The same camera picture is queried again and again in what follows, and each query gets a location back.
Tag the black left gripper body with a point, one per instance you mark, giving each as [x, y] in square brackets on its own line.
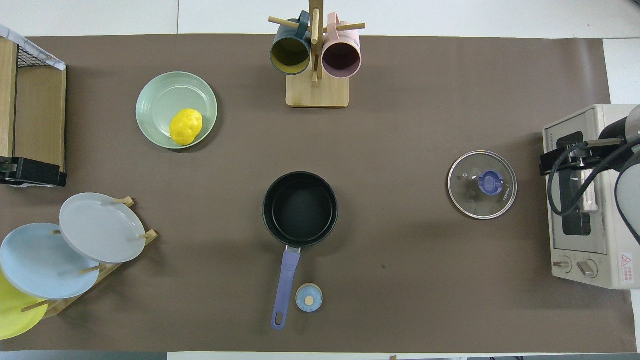
[35, 174]

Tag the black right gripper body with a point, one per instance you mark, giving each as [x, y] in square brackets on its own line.
[560, 161]

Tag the glass lid blue knob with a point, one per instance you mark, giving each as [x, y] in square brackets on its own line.
[491, 182]

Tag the yellow toy potato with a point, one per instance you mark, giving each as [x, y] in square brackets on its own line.
[186, 127]

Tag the grey plate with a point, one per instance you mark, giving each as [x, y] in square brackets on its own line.
[100, 230]

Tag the light blue plate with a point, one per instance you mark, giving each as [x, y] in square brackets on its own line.
[40, 265]

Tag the wooden plate rack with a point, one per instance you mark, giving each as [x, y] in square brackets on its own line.
[56, 306]

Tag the yellow plate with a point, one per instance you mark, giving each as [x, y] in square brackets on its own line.
[15, 315]

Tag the mint green plate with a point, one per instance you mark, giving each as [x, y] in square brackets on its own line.
[162, 97]

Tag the white crumpled plastic sheet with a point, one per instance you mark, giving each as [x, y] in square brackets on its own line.
[15, 185]

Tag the beige toaster oven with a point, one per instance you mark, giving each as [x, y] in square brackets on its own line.
[575, 245]

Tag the brown table mat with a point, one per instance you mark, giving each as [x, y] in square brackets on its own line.
[400, 150]

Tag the pink mug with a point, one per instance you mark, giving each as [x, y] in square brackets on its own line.
[341, 57]

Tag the wooden mug tree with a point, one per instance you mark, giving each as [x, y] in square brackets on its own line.
[317, 92]

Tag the dark blue mug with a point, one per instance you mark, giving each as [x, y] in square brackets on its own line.
[290, 55]

